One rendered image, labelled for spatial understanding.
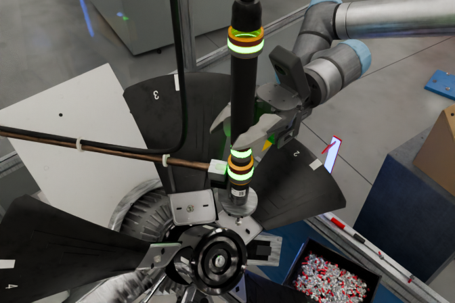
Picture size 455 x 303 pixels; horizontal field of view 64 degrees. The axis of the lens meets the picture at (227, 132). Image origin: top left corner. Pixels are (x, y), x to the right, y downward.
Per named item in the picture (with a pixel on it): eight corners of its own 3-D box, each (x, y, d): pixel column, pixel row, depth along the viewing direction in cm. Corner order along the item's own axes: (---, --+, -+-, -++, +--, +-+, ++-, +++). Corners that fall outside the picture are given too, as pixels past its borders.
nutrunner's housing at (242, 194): (227, 216, 70) (227, -21, 38) (231, 199, 73) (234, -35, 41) (246, 220, 70) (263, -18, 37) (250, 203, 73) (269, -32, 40)
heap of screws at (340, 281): (288, 293, 101) (289, 287, 98) (309, 252, 109) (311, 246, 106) (354, 333, 93) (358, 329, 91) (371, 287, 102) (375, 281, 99)
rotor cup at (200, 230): (179, 298, 74) (210, 324, 62) (144, 240, 70) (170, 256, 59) (231, 252, 80) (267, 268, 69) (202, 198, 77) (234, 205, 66)
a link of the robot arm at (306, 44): (305, 57, 86) (343, 48, 77) (291, 99, 84) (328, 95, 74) (283, 38, 82) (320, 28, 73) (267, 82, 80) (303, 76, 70)
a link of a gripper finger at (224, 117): (212, 153, 58) (258, 131, 61) (210, 126, 54) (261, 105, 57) (202, 141, 60) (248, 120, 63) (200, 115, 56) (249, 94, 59)
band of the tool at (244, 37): (225, 58, 45) (225, 37, 43) (231, 40, 48) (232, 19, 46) (259, 62, 44) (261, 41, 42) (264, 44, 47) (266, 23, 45)
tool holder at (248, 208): (206, 212, 68) (204, 180, 61) (215, 182, 73) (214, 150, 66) (254, 221, 67) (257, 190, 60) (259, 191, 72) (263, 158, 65)
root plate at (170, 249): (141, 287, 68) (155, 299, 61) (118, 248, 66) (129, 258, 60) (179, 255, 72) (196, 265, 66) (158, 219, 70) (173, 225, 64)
